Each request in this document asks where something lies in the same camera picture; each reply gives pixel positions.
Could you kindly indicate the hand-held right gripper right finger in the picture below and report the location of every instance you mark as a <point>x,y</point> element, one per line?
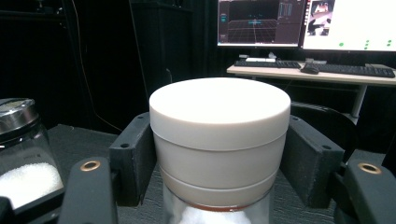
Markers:
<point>311,168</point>

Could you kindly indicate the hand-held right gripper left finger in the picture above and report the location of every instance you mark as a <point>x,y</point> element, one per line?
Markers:
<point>134,161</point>

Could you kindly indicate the glass shaker with metal lid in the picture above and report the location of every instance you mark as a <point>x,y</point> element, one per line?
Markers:
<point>25,155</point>

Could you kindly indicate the white cylindrical lid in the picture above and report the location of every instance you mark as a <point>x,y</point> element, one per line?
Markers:
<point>218,130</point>

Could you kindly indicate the dark grey mat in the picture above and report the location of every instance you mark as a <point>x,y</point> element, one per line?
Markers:
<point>77,143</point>

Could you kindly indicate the black computer mouse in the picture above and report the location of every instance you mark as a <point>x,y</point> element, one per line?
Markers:
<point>309,69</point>

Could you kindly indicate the light wooden desk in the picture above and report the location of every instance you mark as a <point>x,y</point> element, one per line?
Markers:
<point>280,74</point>

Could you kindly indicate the long black keyboard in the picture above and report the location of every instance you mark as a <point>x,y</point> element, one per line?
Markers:
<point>355,70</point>

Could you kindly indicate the short black keyboard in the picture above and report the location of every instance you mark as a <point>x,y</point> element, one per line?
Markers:
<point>267,64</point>

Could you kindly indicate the flat white box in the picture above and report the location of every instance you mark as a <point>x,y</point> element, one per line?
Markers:
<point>260,59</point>

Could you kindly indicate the computer monitor with white screen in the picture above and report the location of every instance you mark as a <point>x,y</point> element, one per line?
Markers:
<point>355,25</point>

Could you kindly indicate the computer monitor with dark screen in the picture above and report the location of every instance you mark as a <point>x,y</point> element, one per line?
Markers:
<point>258,21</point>

